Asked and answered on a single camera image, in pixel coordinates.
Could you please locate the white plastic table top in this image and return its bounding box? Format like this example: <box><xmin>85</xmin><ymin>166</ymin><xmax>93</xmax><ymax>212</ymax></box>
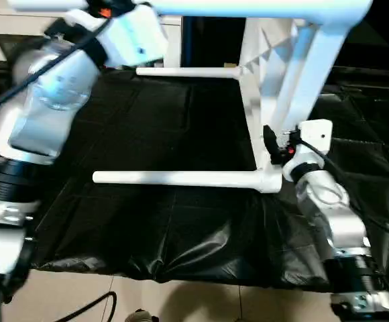
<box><xmin>238</xmin><ymin>17</ymin><xmax>356</xmax><ymax>195</ymax></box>

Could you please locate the white glass-door cabinet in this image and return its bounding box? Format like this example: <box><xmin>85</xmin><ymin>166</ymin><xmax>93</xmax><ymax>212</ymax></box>
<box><xmin>0</xmin><ymin>10</ymin><xmax>183</xmax><ymax>69</ymax></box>

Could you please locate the black plastic mat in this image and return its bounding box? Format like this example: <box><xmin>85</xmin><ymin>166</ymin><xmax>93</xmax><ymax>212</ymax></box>
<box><xmin>17</xmin><ymin>64</ymin><xmax>389</xmax><ymax>297</ymax></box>

